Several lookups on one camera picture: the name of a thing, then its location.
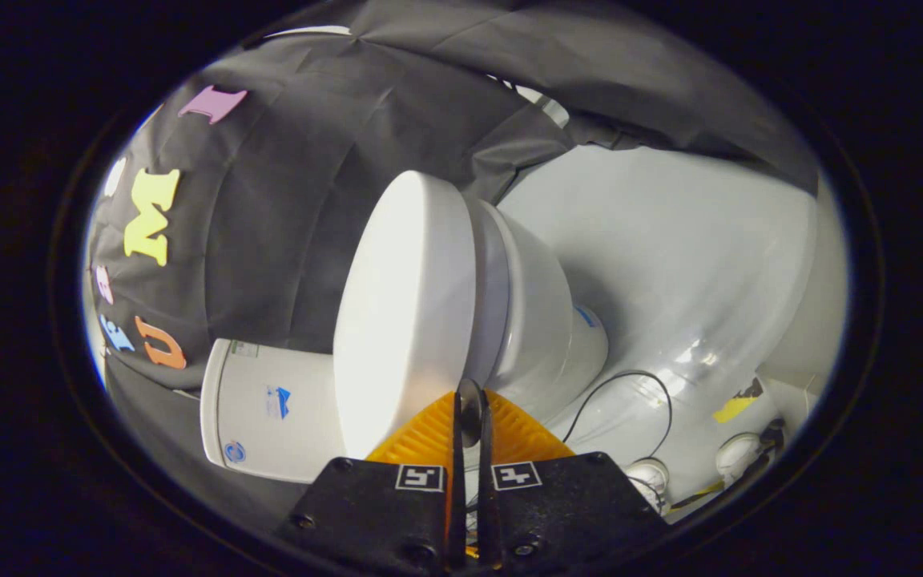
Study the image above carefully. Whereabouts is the white toilet seat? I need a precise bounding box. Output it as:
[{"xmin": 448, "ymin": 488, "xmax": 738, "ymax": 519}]
[{"xmin": 461, "ymin": 199, "xmax": 512, "ymax": 393}]

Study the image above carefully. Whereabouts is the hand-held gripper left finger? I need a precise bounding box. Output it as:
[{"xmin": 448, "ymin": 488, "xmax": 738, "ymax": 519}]
[{"xmin": 276, "ymin": 390, "xmax": 467, "ymax": 574}]

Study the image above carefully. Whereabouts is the white toilet with tank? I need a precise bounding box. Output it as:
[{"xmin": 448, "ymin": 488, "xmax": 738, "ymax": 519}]
[{"xmin": 201, "ymin": 199, "xmax": 611, "ymax": 485}]

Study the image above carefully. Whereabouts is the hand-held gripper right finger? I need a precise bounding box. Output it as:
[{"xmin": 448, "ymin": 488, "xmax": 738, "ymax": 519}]
[{"xmin": 474, "ymin": 389, "xmax": 669, "ymax": 571}]

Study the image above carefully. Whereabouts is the white toilet lid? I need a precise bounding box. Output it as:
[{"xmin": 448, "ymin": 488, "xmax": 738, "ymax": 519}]
[{"xmin": 333, "ymin": 170, "xmax": 478, "ymax": 462}]

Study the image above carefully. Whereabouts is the black backdrop cloth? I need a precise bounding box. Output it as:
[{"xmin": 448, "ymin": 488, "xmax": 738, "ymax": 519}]
[{"xmin": 83, "ymin": 0, "xmax": 821, "ymax": 522}]

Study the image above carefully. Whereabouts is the thin black cable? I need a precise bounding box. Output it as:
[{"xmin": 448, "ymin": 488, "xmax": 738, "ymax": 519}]
[{"xmin": 562, "ymin": 369, "xmax": 675, "ymax": 464}]

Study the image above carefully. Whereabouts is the yellow floor tape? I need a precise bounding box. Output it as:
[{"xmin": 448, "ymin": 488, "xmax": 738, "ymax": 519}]
[{"xmin": 713, "ymin": 378, "xmax": 765, "ymax": 425}]

